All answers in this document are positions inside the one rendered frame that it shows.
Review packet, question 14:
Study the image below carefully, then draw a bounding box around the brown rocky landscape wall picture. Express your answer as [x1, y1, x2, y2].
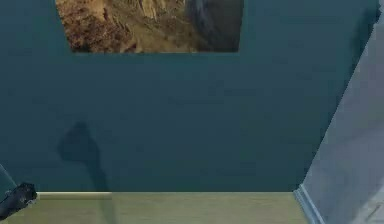
[54, 0, 245, 54]

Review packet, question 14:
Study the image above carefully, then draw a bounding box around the black door handle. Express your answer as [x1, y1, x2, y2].
[0, 182, 38, 221]

